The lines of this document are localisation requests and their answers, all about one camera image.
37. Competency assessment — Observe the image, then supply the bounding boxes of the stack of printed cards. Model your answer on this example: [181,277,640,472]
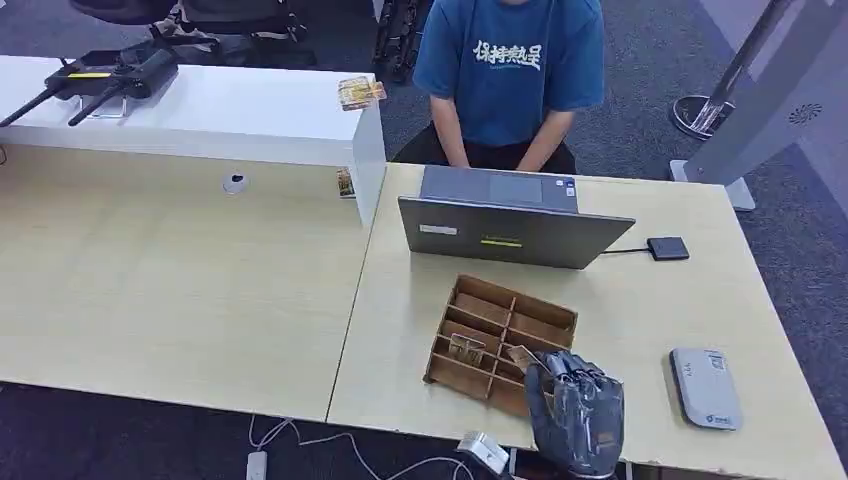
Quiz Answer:
[337,74,388,113]

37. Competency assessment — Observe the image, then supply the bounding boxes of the black tracked equipment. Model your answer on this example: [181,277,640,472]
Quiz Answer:
[372,0,433,85]

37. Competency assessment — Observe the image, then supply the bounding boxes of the person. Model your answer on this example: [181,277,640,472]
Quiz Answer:
[390,0,606,176]

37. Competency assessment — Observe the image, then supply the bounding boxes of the grey laptop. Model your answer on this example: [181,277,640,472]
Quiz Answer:
[397,164,637,272]

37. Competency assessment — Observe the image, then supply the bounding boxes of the white raised counter shelf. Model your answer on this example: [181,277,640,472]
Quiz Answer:
[0,54,388,227]

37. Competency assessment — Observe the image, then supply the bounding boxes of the brown printed card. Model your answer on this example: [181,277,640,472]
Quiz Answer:
[506,344,551,376]
[448,332,487,370]

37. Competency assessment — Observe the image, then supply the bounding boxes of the wooden card box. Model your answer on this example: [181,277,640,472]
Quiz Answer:
[423,274,579,419]

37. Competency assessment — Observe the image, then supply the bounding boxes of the white cable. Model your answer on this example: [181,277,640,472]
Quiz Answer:
[247,415,476,480]

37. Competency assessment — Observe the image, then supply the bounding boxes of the chrome stanchion pole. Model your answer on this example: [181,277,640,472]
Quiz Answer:
[671,0,796,142]

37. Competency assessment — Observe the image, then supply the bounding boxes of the black remote controller with antennas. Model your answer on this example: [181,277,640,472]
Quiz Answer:
[0,40,180,129]

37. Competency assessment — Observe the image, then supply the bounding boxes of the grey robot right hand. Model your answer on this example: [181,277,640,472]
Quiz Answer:
[523,351,626,480]

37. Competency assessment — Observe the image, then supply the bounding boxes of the grey stand with round grille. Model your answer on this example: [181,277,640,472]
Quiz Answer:
[669,0,848,213]

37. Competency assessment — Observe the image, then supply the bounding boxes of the black adapter box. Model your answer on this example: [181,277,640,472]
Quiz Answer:
[646,236,691,262]

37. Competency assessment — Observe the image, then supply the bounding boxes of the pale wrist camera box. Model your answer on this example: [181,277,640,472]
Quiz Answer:
[456,430,511,476]

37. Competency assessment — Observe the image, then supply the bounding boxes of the grey flat card reader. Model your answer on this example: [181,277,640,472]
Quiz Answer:
[669,347,744,433]

